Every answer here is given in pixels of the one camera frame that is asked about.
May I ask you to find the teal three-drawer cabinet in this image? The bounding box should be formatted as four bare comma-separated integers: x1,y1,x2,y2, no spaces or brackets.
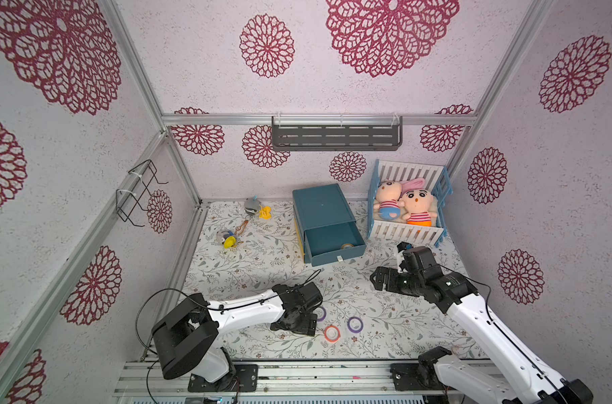
292,183,366,267

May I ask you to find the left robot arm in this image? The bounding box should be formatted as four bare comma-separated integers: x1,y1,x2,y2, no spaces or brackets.
152,282,323,385

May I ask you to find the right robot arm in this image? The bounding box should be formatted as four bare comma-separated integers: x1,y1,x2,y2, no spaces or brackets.
370,242,594,403

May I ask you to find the purple tape roll left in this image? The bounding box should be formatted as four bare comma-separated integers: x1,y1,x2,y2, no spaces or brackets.
314,306,327,323

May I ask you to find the purple tape roll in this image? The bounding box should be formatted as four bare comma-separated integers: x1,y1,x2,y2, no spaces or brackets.
314,306,327,323
346,316,364,334

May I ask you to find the red tape roll lower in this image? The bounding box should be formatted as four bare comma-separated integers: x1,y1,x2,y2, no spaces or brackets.
324,325,341,343

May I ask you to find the purple tape roll right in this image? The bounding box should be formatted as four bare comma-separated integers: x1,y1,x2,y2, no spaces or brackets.
346,316,364,334

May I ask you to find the black-haired plush doll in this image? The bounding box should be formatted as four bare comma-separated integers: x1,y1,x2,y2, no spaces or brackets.
399,178,438,227

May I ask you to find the white blue toy crib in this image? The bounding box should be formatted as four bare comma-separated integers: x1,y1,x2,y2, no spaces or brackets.
367,160,452,247

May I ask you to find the pink plush doll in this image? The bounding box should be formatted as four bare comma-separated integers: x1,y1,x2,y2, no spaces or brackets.
373,181,403,222

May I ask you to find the yellow blue toy rattle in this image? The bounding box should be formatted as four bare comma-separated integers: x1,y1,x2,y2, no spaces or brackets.
220,220,249,249

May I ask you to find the yellow duck toy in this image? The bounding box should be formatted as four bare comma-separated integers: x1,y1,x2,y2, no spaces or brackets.
259,206,271,220

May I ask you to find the grey shark toy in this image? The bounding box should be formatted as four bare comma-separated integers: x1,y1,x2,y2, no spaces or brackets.
244,195,262,215

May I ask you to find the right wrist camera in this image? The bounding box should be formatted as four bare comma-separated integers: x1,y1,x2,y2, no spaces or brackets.
395,242,413,262

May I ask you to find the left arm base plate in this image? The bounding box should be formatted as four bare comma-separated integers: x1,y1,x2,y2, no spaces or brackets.
188,364,259,393

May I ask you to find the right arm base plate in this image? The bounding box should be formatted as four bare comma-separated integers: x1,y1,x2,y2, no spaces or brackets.
390,363,439,392

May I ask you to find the aluminium rail frame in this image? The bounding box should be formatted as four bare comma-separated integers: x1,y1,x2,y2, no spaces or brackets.
108,360,470,403

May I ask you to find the grey wall shelf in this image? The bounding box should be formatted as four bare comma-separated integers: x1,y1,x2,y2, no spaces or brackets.
270,115,404,152

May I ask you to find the black wire wall rack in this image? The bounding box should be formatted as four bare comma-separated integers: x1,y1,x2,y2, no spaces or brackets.
115,159,169,228

